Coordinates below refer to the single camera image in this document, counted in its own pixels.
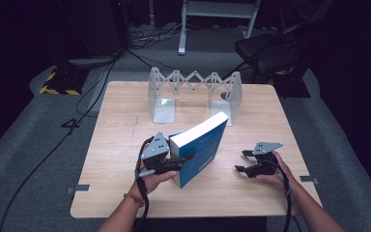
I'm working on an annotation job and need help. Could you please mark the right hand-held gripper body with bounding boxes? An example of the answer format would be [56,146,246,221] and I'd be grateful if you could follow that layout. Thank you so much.
[252,141,284,177]

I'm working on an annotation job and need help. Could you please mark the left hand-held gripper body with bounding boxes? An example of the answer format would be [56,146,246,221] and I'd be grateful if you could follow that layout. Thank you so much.
[138,130,171,179]

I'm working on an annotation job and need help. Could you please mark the blue book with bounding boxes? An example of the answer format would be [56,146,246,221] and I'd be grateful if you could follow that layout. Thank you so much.
[168,111,230,189]

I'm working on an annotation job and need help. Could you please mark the person's right hand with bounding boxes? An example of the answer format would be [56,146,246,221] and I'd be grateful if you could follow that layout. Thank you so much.
[255,151,300,196]

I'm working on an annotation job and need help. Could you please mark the person's left hand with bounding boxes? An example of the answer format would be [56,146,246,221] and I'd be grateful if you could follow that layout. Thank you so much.
[129,170,178,203]

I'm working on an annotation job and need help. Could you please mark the grey expandable metal bookend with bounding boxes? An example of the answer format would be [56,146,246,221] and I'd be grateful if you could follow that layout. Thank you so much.
[147,66,243,127]

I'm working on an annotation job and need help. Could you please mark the grey tape strip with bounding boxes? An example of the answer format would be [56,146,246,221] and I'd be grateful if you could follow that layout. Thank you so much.
[65,184,92,196]
[299,175,320,186]

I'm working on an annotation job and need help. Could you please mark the black chair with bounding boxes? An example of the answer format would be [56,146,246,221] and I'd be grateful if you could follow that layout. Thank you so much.
[234,18,315,98]

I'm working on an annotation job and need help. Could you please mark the black yellow striped base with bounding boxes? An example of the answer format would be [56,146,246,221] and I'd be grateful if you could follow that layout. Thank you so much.
[39,66,90,97]

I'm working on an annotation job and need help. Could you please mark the black equipment stand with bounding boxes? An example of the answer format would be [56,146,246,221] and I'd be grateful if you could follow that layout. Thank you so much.
[56,0,131,68]

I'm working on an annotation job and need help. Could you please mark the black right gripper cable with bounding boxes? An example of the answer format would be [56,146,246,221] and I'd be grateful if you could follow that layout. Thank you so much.
[262,159,297,232]

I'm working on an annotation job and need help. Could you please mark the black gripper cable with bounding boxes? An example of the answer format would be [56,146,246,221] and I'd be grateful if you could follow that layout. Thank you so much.
[133,136,156,232]
[262,159,297,232]

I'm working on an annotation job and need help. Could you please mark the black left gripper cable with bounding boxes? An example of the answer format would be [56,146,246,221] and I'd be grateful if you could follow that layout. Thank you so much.
[133,136,156,232]

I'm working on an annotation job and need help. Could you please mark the red orange bracelet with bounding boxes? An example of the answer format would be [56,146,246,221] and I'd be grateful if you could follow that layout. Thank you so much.
[123,191,146,209]

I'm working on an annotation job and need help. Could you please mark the long black floor cable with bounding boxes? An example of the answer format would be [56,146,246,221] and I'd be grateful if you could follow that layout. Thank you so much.
[0,57,120,232]

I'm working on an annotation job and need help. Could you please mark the bundle of floor cables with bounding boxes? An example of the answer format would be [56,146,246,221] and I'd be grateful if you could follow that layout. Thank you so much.
[128,21,187,51]

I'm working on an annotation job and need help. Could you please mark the white metal desk frame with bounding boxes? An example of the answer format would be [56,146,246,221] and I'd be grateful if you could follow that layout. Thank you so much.
[177,0,262,57]

